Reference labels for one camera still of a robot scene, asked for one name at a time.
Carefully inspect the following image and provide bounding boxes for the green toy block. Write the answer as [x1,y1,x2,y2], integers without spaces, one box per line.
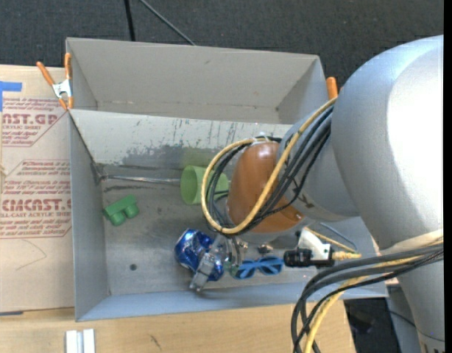
[102,194,141,227]

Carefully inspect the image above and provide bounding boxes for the crushed blue can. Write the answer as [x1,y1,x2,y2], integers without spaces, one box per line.
[173,228,226,283]

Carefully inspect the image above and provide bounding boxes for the light green cup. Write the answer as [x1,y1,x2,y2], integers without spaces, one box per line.
[180,164,231,206]

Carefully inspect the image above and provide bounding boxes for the brown cardboard board, red print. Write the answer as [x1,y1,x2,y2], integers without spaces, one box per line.
[0,63,77,318]

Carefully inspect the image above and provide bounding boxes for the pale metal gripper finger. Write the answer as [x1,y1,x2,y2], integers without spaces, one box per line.
[189,252,216,293]

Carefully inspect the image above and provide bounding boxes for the black cylinder on white bracket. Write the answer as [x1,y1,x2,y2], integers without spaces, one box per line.
[283,227,361,269]

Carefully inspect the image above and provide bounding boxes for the grey metal bin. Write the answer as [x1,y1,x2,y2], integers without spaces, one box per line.
[65,37,389,323]

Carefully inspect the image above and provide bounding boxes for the blue sunglasses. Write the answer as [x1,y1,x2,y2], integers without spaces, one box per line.
[231,255,286,280]

